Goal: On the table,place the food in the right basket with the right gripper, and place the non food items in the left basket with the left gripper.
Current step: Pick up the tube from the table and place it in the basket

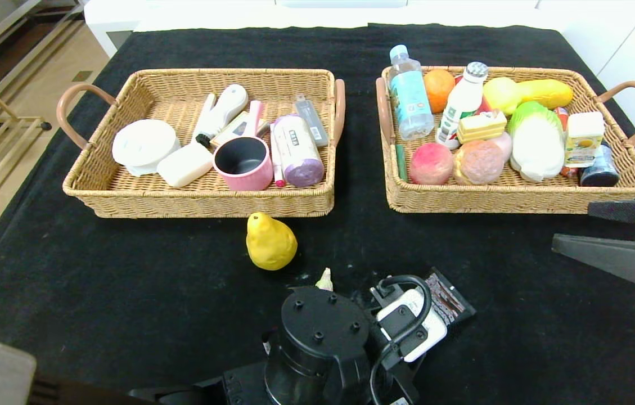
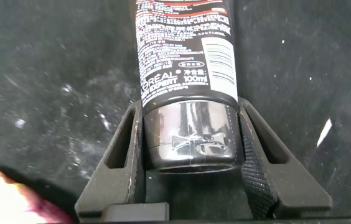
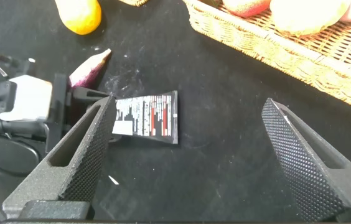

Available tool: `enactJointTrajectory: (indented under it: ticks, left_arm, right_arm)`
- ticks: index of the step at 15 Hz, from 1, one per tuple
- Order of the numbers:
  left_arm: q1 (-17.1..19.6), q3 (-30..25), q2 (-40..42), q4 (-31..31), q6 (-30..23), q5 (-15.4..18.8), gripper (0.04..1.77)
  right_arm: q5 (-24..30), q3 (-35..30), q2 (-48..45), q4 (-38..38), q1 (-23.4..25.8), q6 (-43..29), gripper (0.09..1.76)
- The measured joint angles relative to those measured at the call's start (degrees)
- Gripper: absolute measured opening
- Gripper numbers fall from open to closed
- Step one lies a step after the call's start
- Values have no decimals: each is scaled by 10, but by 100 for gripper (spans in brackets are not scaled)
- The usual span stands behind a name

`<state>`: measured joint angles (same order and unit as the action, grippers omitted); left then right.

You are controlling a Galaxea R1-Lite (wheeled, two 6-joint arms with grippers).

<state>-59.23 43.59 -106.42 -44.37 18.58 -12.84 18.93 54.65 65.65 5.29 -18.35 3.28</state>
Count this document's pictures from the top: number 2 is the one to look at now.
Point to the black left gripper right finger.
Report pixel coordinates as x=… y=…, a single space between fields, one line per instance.
x=275 y=183

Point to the small white paper scrap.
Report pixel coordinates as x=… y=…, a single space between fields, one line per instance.
x=324 y=132

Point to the black printed squeeze tube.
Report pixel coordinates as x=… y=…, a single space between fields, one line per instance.
x=188 y=62

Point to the purple toy eggplant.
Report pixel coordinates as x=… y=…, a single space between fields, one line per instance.
x=4 y=199

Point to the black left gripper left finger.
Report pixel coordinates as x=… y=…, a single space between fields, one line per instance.
x=122 y=183

